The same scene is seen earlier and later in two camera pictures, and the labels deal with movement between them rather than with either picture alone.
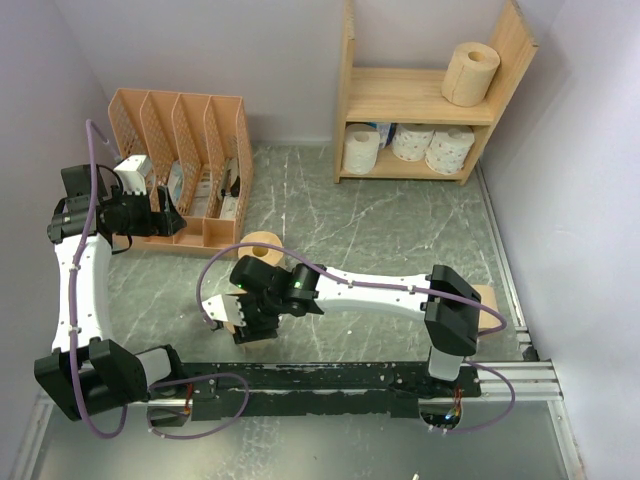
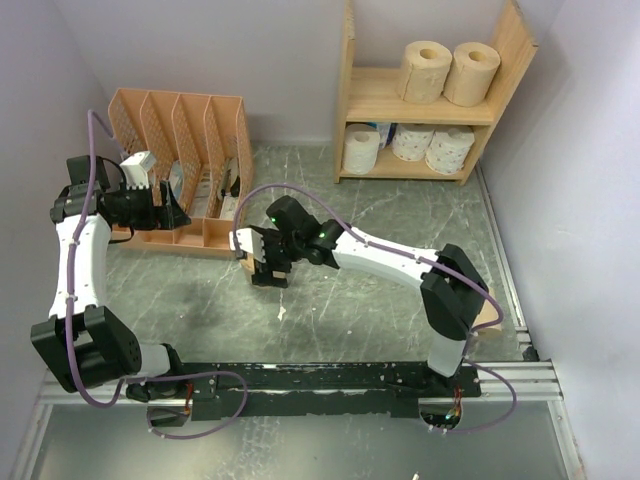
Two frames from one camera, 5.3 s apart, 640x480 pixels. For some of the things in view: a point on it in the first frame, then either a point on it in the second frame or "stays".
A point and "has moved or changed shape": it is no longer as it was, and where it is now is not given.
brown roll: (270, 255) has moved or changed shape
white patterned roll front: (448, 149) stays
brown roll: (487, 297) stays
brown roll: (469, 73) stays
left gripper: (166, 222) stays
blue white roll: (386, 131) stays
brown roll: (252, 345) to (424, 68)
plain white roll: (361, 148) stays
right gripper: (252, 332) to (263, 271)
